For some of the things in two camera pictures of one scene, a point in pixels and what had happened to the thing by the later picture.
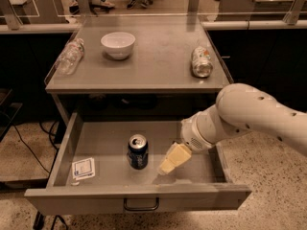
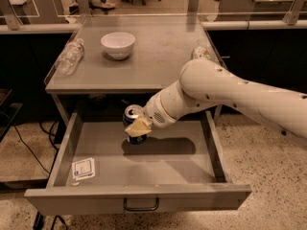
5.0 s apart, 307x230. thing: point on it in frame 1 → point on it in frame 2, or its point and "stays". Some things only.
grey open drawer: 91,173 stays
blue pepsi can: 138,151 → 131,114
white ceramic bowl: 118,45 stays
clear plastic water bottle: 71,57 stays
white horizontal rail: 253,24 stays
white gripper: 190,134 → 155,110
